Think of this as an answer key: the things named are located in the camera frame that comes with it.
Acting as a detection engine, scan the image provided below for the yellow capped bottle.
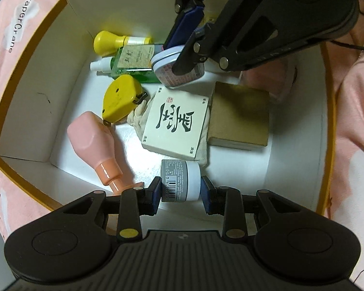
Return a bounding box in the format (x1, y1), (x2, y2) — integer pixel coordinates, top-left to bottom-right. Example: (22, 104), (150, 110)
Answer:
(93, 30), (154, 57)

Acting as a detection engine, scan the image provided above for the pink bottle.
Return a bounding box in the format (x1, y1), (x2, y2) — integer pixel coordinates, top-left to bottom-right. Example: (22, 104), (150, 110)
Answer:
(67, 111), (144, 194)

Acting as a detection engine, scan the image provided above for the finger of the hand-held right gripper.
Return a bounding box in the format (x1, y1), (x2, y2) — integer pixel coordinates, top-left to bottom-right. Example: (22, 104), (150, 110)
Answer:
(163, 0), (225, 50)
(171, 0), (281, 76)

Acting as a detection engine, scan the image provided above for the beige cloth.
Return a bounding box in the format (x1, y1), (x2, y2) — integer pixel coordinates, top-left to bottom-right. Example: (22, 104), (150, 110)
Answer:
(128, 100), (211, 167)

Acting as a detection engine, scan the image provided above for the pink printed blanket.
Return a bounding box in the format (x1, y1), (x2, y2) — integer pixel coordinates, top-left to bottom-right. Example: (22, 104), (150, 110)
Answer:
(0, 0), (364, 291)

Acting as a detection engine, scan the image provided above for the green bottle white cap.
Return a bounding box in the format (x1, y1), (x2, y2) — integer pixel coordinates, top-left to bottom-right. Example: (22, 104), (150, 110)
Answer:
(89, 44), (167, 85)

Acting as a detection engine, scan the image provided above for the black cable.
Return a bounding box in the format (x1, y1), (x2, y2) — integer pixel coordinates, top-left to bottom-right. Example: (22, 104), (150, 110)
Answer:
(330, 36), (364, 51)

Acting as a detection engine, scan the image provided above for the white square box black print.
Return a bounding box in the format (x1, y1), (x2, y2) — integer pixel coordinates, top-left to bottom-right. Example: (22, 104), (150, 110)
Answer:
(141, 85), (210, 162)

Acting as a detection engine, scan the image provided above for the brown cardboard box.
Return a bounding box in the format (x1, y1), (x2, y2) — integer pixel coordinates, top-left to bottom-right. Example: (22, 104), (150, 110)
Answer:
(207, 81), (270, 151)

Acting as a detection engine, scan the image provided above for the round tin pink pattern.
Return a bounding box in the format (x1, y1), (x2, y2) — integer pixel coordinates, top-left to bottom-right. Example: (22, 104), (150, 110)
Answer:
(151, 45), (205, 90)

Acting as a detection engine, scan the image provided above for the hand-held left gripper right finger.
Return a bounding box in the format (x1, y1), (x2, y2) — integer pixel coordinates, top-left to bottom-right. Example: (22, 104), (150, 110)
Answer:
(200, 175), (304, 239)

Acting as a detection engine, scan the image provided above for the grey cream jar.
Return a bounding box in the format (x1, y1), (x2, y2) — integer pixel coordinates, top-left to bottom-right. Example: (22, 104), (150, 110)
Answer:
(160, 159), (201, 203)

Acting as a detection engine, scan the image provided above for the white flat container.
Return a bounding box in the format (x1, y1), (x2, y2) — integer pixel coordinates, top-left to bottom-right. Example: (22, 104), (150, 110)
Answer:
(204, 59), (244, 86)

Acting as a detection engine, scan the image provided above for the pink cardboard storage box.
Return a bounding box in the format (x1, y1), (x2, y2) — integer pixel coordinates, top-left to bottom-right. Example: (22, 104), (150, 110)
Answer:
(0, 0), (337, 219)

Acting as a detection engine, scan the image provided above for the yellow tape measure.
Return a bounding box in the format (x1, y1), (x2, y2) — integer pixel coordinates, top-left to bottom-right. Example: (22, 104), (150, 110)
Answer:
(101, 74), (149, 126)

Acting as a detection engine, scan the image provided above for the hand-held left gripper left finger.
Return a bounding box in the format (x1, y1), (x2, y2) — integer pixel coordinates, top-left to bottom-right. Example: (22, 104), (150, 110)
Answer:
(62, 176), (163, 243)

